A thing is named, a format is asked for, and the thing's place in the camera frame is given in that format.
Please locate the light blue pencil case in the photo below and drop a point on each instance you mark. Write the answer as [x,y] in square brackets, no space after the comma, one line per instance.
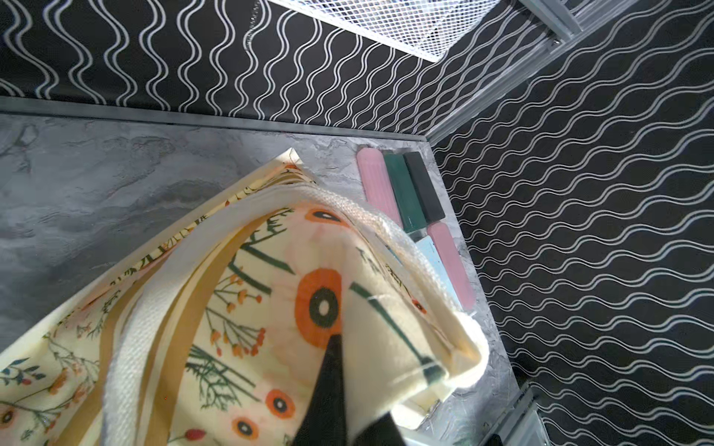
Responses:
[428,249]

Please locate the black pencil case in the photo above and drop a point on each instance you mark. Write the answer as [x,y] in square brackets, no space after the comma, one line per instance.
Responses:
[425,191]

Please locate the white wire mesh basket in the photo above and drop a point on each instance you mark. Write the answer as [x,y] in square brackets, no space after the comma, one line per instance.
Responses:
[421,28]

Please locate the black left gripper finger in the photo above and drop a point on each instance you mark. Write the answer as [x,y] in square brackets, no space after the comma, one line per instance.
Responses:
[325,422]

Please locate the dark green pencil case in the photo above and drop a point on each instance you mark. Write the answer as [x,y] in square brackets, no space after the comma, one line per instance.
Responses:
[405,194]

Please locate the aluminium frame corner post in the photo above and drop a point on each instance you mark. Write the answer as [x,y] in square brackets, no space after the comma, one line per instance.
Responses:
[567,28]

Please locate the cream canvas tote bag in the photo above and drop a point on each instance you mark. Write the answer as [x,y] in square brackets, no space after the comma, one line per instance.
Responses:
[214,332]

